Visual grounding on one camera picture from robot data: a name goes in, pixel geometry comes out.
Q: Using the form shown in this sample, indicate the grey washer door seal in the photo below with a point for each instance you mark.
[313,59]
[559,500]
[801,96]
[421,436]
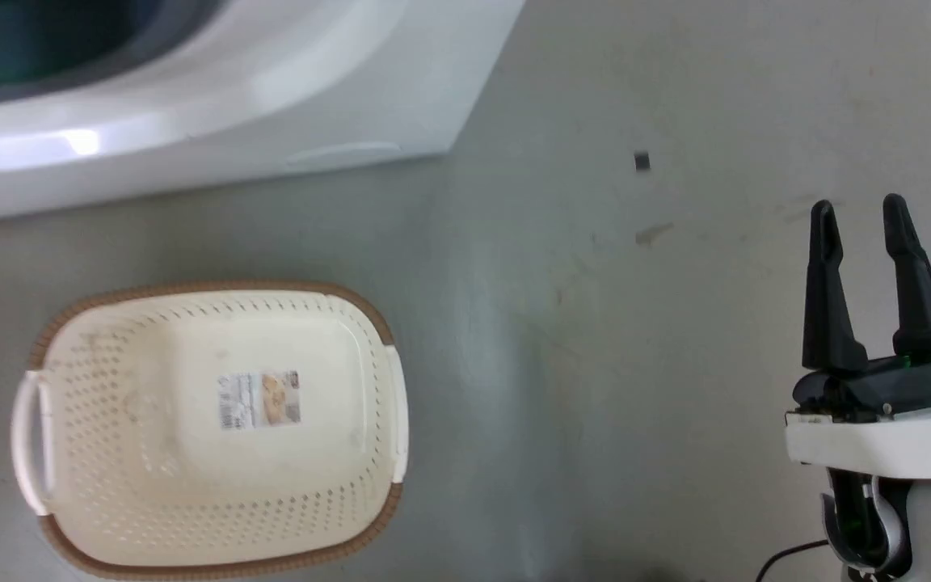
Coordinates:
[150,44]

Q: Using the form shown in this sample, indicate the white washing machine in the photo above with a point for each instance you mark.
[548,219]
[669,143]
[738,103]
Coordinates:
[288,89]

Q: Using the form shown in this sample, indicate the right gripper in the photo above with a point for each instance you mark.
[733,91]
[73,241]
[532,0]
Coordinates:
[894,428]

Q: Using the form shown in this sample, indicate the cream perforated laundry basket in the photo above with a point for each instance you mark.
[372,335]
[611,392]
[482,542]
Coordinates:
[191,469]

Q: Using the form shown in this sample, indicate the printed basket label sticker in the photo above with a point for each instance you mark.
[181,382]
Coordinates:
[259,399]

